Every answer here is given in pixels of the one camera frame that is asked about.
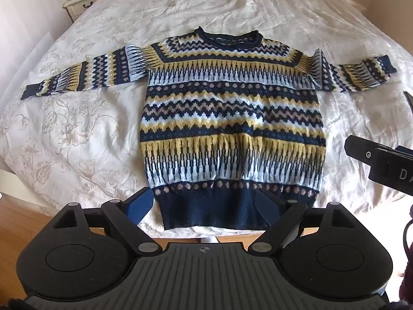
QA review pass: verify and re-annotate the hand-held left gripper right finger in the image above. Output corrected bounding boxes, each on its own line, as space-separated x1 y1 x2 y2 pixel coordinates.
248 188 353 255

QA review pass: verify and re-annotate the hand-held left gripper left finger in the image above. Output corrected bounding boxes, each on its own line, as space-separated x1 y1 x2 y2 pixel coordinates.
52 187 162 255

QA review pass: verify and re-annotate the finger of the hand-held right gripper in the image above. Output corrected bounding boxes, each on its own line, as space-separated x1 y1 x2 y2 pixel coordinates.
344 135 380 162

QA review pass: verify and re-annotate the navy yellow patterned knit sweater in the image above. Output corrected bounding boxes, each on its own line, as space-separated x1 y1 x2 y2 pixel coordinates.
21 26 397 231

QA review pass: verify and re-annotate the white embroidered bedspread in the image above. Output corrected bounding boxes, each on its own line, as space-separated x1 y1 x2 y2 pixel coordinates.
0 0 413 243

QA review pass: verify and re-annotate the dark maroon clothing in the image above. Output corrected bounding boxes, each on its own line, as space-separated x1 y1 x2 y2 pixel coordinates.
385 242 413 310

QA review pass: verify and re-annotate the black cable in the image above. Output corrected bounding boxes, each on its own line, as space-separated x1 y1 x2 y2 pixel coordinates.
399 219 413 265

